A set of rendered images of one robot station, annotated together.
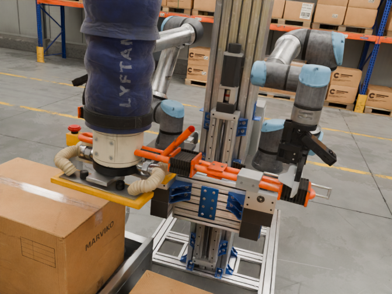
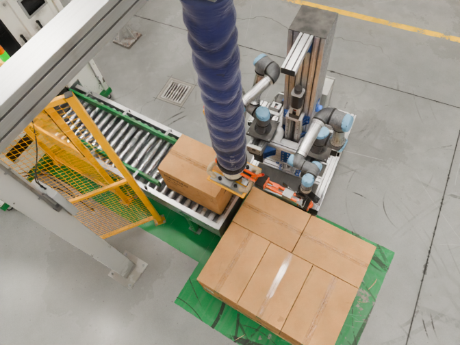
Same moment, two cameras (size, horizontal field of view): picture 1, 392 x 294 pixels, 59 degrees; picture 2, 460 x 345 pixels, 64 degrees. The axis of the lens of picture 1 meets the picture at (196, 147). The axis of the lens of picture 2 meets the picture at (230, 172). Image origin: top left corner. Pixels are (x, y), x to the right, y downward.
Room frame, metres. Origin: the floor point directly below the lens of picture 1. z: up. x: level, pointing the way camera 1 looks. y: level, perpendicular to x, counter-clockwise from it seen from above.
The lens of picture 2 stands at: (-0.17, -0.21, 3.70)
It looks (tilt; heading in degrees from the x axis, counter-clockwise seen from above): 62 degrees down; 22
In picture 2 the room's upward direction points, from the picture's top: 10 degrees counter-clockwise
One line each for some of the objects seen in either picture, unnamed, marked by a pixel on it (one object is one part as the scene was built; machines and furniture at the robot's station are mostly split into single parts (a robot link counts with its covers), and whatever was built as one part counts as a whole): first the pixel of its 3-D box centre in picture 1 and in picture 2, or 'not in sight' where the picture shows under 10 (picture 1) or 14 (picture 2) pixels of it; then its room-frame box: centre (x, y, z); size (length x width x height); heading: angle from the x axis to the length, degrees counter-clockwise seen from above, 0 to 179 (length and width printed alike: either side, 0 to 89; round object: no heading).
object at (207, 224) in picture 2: not in sight; (121, 176); (1.17, 1.50, 0.50); 2.31 x 0.05 x 0.19; 72
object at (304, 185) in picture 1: (294, 190); (304, 202); (0.90, -0.30, 1.23); 0.08 x 0.07 x 0.05; 72
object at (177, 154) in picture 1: (185, 161); (261, 181); (1.02, 0.03, 1.24); 0.10 x 0.08 x 0.06; 162
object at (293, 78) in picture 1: (307, 81); (311, 169); (1.02, -0.30, 1.53); 0.11 x 0.11 x 0.08; 71
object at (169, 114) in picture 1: (171, 115); (262, 116); (1.62, 0.14, 1.20); 0.13 x 0.12 x 0.14; 52
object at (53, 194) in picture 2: not in sight; (55, 197); (0.48, 1.27, 1.62); 0.20 x 0.05 x 0.30; 72
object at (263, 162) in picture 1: (269, 157); (318, 143); (1.51, -0.35, 1.09); 0.15 x 0.15 x 0.10
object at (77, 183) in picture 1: (101, 182); (227, 183); (1.00, 0.30, 1.13); 0.34 x 0.10 x 0.05; 72
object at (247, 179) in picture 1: (249, 179); (287, 194); (0.95, -0.17, 1.23); 0.07 x 0.07 x 0.04; 72
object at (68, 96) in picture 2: not in sight; (83, 192); (0.74, 1.46, 1.05); 0.87 x 0.10 x 2.10; 124
